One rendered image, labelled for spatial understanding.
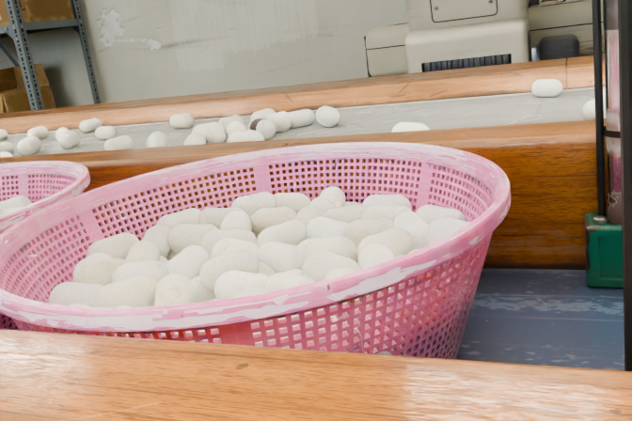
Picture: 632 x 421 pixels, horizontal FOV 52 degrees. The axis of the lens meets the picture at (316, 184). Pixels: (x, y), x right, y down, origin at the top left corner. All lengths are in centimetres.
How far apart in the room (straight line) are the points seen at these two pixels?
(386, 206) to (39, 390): 24
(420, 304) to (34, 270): 22
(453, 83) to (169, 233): 50
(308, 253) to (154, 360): 15
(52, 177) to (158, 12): 261
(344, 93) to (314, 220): 49
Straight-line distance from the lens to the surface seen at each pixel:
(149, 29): 321
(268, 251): 35
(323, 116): 71
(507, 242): 46
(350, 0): 280
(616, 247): 43
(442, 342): 30
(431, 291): 26
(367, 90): 85
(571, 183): 45
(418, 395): 17
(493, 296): 43
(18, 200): 60
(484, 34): 125
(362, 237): 36
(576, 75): 81
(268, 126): 68
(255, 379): 19
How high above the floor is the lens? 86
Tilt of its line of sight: 14 degrees down
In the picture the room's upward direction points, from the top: 8 degrees counter-clockwise
